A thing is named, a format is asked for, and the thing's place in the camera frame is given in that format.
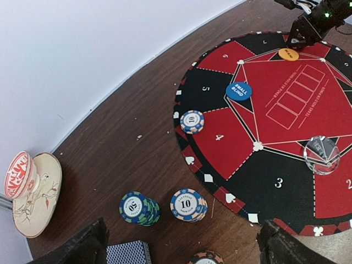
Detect blue small blind button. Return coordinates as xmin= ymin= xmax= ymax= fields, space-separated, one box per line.
xmin=225 ymin=82 xmax=252 ymax=101

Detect blue white poker chip stack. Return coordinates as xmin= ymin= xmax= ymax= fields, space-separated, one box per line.
xmin=170 ymin=188 xmax=208 ymax=223

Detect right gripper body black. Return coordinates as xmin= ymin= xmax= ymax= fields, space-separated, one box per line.
xmin=291 ymin=14 xmax=322 ymax=46

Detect brown poker chip stack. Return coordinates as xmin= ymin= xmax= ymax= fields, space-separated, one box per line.
xmin=188 ymin=250 xmax=224 ymax=264

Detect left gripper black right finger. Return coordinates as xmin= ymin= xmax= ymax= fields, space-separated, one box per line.
xmin=257 ymin=220 xmax=344 ymax=263

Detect clear acrylic dealer button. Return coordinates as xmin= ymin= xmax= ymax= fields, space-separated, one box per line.
xmin=303 ymin=136 xmax=340 ymax=175

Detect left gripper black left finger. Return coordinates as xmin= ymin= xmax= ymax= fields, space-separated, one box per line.
xmin=31 ymin=217 xmax=109 ymax=264

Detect round red black poker mat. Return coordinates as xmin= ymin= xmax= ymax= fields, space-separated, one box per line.
xmin=173 ymin=31 xmax=351 ymax=237

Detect single blue ten chip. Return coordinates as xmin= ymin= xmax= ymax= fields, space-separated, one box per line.
xmin=180 ymin=110 xmax=205 ymax=134

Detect red white patterned bowl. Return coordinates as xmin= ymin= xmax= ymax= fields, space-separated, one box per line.
xmin=4 ymin=151 xmax=40 ymax=199

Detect left aluminium frame post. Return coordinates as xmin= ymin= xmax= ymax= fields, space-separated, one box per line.
xmin=0 ymin=194 xmax=13 ymax=210

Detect round wooden plate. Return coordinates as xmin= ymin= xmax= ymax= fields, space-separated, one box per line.
xmin=13 ymin=153 xmax=62 ymax=239

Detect orange big blind button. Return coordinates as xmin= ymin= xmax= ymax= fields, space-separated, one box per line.
xmin=278 ymin=48 xmax=299 ymax=62

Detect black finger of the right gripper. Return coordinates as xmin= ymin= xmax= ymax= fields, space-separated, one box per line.
xmin=287 ymin=28 xmax=305 ymax=49

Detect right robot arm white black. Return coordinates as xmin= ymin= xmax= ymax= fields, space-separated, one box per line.
xmin=277 ymin=0 xmax=351 ymax=49

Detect green poker chip stack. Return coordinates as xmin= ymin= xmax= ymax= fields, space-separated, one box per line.
xmin=119 ymin=191 xmax=161 ymax=227

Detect blue playing card deck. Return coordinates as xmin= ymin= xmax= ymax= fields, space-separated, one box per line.
xmin=107 ymin=240 xmax=152 ymax=264

